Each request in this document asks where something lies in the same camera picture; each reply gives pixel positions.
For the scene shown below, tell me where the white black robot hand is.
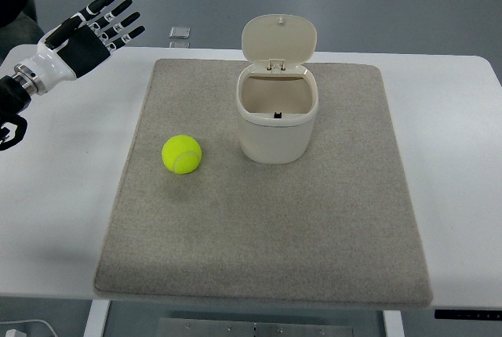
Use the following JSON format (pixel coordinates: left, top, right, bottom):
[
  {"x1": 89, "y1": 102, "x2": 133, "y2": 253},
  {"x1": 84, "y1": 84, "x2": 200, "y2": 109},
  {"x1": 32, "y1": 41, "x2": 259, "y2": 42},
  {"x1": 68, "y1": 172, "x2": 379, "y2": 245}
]
[{"x1": 29, "y1": 0, "x2": 145, "y2": 83}]

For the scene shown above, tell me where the yellow tennis ball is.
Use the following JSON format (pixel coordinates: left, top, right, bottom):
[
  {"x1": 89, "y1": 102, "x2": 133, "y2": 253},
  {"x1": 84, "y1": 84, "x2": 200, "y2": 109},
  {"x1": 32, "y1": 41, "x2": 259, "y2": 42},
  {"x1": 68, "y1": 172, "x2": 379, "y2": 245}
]
[{"x1": 162, "y1": 135, "x2": 202, "y2": 175}]

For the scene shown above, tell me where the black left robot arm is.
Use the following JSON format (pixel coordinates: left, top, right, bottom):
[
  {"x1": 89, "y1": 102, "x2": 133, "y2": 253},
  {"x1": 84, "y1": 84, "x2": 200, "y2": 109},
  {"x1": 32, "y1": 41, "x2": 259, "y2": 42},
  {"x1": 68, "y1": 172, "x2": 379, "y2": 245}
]
[{"x1": 1, "y1": 0, "x2": 144, "y2": 150}]

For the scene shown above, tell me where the dark object top left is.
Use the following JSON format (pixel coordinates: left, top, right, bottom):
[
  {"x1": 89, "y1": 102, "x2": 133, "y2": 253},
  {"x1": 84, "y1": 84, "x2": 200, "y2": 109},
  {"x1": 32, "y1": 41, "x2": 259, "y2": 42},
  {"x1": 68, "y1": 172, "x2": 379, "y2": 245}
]
[{"x1": 1, "y1": 0, "x2": 44, "y2": 44}]

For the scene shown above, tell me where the beige lidded bin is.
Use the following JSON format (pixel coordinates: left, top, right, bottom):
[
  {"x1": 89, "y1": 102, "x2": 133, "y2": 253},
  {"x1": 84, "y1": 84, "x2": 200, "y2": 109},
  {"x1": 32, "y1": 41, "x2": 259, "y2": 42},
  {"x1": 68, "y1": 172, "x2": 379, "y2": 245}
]
[{"x1": 235, "y1": 14, "x2": 318, "y2": 164}]

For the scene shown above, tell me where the white table leg left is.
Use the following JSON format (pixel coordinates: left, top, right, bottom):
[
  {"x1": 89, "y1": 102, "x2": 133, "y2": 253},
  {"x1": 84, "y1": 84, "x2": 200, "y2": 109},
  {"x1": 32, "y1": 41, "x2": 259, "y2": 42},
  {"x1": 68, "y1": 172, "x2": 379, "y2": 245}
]
[{"x1": 83, "y1": 300, "x2": 111, "y2": 337}]

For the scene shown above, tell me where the white table leg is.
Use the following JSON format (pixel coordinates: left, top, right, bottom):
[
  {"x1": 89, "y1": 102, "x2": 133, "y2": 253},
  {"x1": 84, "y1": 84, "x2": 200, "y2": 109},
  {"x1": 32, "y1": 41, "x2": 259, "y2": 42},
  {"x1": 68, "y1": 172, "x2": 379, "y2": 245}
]
[
  {"x1": 83, "y1": 300, "x2": 111, "y2": 337},
  {"x1": 383, "y1": 310, "x2": 405, "y2": 337}
]

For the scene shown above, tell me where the grey felt mat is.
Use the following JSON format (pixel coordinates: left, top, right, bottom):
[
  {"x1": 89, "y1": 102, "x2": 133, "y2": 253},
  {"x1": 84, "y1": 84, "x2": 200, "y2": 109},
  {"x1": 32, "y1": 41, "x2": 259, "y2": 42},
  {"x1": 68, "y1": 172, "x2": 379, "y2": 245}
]
[{"x1": 94, "y1": 59, "x2": 433, "y2": 309}]

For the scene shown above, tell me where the white device on floor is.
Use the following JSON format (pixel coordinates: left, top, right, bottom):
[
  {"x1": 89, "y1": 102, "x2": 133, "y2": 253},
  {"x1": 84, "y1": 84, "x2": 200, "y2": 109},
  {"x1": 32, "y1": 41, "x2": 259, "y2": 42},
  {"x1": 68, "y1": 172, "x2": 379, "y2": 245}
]
[{"x1": 1, "y1": 319, "x2": 58, "y2": 337}]

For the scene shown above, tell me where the white table leg right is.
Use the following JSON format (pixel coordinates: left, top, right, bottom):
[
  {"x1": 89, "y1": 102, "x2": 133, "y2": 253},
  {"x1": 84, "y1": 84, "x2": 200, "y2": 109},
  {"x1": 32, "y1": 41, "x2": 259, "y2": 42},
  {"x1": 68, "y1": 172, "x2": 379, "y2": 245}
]
[{"x1": 383, "y1": 310, "x2": 405, "y2": 337}]

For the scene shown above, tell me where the black desk control panel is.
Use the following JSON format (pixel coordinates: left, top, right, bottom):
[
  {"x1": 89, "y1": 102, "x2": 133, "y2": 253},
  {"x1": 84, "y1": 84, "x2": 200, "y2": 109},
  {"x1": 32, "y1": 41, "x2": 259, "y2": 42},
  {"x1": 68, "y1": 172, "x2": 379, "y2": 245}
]
[{"x1": 434, "y1": 309, "x2": 502, "y2": 321}]

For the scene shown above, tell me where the grey metal base plate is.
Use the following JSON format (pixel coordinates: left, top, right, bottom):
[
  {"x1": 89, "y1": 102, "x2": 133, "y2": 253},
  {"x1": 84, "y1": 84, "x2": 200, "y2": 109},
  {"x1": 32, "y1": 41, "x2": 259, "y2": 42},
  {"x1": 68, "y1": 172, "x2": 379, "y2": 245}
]
[{"x1": 156, "y1": 318, "x2": 354, "y2": 337}]

